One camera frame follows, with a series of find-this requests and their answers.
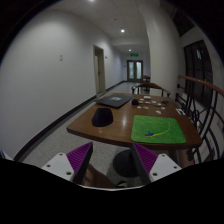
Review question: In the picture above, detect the black laptop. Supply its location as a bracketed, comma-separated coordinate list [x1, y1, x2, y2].
[96, 94, 132, 108]

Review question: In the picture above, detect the green mouse pad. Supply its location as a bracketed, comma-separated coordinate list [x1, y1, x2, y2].
[131, 115, 186, 144]

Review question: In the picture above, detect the wooden chair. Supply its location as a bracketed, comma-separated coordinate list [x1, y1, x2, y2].
[131, 82, 171, 97]

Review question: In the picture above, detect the brown wooden table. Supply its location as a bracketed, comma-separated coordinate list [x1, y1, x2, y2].
[67, 93, 202, 177]

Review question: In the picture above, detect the black computer mouse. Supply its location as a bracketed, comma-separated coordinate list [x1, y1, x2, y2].
[92, 108, 113, 127]

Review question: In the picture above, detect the dark window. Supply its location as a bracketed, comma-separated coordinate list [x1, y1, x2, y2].
[184, 40, 213, 106]

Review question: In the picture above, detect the double glass door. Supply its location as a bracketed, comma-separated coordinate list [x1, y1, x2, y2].
[127, 60, 143, 82]

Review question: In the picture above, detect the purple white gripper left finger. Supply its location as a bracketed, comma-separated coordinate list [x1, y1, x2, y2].
[42, 142, 93, 184]

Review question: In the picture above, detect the wooden handrail with metal railing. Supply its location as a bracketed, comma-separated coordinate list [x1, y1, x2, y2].
[175, 75, 224, 164]

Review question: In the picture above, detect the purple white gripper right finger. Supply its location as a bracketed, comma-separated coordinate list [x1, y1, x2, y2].
[131, 143, 181, 185]

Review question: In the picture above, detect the side doorway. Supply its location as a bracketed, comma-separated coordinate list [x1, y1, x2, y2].
[93, 45, 106, 94]

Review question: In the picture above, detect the small dark cup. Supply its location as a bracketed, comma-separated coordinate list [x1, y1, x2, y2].
[131, 99, 139, 106]

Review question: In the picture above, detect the green exit sign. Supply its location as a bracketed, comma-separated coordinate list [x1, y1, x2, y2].
[130, 53, 138, 57]

